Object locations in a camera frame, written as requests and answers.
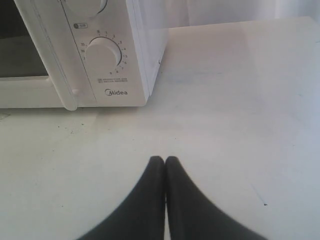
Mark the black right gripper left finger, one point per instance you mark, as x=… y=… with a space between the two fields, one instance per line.
x=141 y=216

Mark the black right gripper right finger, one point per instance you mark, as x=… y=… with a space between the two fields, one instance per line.
x=192 y=216

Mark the white Midea microwave body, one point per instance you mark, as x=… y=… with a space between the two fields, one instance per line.
x=139 y=28

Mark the white lower timer knob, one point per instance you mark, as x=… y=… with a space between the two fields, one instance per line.
x=102 y=55

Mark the white upper power knob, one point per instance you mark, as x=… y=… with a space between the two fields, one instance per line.
x=86 y=8

